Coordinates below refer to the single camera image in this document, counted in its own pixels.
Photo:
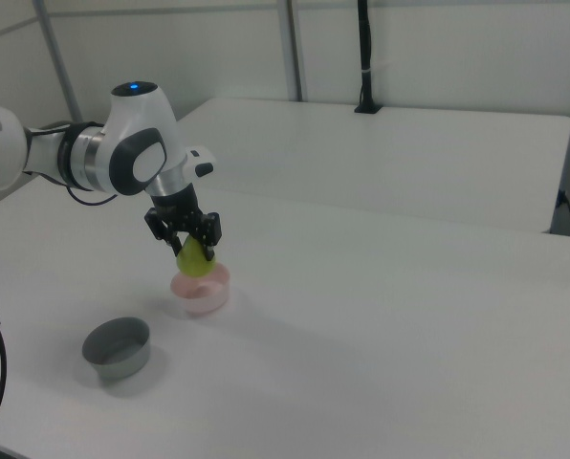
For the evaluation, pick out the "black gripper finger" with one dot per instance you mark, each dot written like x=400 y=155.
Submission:
x=211 y=229
x=163 y=229

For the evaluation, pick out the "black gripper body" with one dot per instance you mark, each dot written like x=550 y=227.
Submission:
x=177 y=215

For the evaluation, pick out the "green pear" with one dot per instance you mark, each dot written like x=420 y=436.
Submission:
x=194 y=260

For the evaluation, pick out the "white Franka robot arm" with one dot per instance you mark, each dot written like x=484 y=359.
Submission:
x=137 y=143

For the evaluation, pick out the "pink plastic bowl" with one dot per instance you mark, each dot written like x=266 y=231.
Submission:
x=203 y=294

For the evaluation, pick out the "grey metal bowl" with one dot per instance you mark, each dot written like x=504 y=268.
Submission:
x=117 y=351

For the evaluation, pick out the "white side table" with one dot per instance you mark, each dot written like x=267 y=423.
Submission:
x=385 y=158

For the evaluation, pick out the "black pole with base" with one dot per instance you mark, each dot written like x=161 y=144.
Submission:
x=365 y=57

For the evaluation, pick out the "slanted aluminium frame post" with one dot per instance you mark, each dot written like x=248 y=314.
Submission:
x=58 y=57

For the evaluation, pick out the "wide aluminium frame post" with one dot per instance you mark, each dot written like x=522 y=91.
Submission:
x=292 y=48

